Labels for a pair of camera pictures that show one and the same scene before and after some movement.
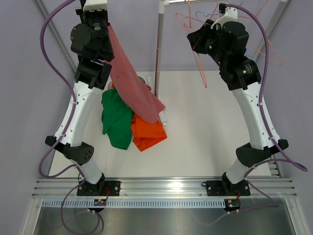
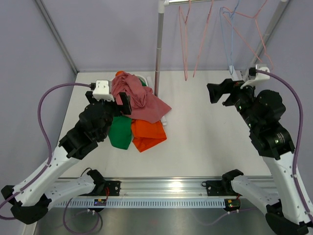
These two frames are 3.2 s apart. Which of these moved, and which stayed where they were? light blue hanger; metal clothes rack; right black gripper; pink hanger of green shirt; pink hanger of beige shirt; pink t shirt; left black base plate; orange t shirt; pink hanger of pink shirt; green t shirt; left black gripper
Moved: left black gripper; pink t shirt; pink hanger of beige shirt; light blue hanger; right black gripper; pink hanger of pink shirt; pink hanger of green shirt
Stayed: metal clothes rack; green t shirt; orange t shirt; left black base plate
